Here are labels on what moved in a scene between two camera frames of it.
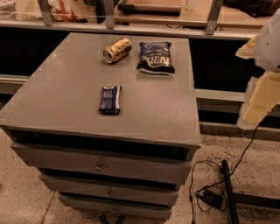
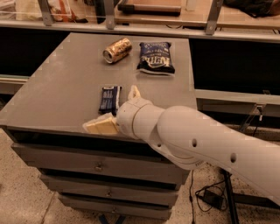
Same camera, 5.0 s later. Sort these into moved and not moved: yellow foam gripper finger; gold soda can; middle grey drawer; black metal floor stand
Moved: yellow foam gripper finger
Not moved: gold soda can; middle grey drawer; black metal floor stand
